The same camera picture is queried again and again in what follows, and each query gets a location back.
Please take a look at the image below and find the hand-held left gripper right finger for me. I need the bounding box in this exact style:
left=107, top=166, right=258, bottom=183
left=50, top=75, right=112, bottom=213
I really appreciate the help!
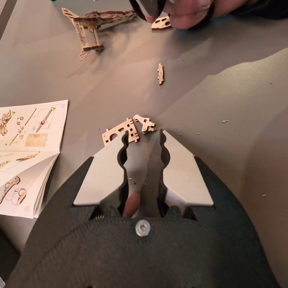
left=157, top=129, right=214, bottom=218

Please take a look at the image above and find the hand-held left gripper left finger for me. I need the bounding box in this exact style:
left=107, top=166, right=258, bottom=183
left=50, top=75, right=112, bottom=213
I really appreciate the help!
left=73, top=130, right=130, bottom=217

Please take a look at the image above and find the wooden part with oval holes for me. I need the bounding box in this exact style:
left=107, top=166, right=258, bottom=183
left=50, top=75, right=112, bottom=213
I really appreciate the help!
left=151, top=15, right=173, bottom=31

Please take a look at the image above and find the wooden plate part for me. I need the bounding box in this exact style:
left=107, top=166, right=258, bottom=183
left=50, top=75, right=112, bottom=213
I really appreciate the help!
left=102, top=117, right=140, bottom=147

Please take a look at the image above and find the small hooked wooden part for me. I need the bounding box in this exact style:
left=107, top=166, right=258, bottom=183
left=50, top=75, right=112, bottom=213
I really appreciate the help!
left=133, top=114, right=156, bottom=135

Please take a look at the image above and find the wooden model plane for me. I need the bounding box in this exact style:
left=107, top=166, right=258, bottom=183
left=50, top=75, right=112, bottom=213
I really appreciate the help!
left=61, top=8, right=138, bottom=61

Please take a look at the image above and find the person's left hand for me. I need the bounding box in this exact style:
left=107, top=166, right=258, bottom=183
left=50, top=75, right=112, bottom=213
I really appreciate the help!
left=123, top=192, right=141, bottom=218

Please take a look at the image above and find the person's right hand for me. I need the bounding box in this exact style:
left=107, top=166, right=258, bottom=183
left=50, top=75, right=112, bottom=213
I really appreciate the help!
left=144, top=0, right=288, bottom=30

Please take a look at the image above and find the narrow wooden strip part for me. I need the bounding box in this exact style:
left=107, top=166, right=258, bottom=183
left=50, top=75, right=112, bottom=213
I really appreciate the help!
left=157, top=63, right=165, bottom=86

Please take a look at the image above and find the paper instruction booklet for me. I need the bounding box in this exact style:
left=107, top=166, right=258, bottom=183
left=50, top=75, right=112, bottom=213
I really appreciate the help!
left=0, top=100, right=68, bottom=219

